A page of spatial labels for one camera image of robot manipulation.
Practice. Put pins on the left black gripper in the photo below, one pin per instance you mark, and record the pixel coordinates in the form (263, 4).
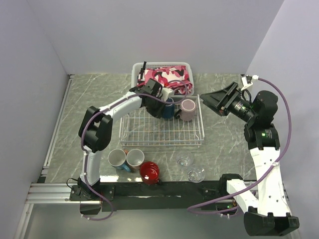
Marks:
(157, 113)

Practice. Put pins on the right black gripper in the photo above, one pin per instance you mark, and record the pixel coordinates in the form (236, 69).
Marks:
(215, 99)

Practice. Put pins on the dark blue mug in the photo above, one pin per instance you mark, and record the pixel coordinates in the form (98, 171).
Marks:
(168, 111)

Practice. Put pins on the mauve purple mug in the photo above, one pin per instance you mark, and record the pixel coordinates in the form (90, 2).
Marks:
(187, 110)

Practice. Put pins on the salmon pink mug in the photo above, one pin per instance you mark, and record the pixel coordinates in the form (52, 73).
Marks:
(134, 160)

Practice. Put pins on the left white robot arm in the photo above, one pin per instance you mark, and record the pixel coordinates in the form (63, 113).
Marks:
(96, 127)

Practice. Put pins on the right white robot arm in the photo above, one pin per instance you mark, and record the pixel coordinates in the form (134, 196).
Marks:
(267, 214)

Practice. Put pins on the pink camouflage cloth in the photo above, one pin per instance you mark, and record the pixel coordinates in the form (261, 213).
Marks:
(176, 77)

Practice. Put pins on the black item in basket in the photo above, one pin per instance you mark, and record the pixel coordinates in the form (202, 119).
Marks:
(142, 71)

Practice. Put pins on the white plastic basket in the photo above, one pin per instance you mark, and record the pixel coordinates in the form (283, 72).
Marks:
(137, 66)

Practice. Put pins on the clear glass cup far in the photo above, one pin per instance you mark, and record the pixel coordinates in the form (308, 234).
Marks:
(184, 159)

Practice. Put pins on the clear glass cup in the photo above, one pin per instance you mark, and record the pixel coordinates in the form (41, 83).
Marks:
(196, 174)
(184, 159)

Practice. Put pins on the light blue mug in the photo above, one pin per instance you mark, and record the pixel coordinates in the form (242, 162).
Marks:
(117, 159)

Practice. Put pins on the red mug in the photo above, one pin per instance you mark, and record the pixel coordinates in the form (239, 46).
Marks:
(150, 172)

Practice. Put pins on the clear glass cup near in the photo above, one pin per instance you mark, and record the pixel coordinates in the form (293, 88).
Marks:
(196, 174)

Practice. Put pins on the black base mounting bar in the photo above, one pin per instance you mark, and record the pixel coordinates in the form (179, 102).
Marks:
(140, 196)

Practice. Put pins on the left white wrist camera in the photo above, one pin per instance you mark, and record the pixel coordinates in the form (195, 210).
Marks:
(166, 93)

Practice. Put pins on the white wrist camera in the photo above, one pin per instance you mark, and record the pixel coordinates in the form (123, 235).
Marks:
(166, 93)
(247, 81)

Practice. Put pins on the white wire dish rack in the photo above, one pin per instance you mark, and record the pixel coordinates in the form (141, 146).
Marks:
(139, 128)

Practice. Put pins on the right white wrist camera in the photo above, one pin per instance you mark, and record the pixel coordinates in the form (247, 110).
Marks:
(247, 81)

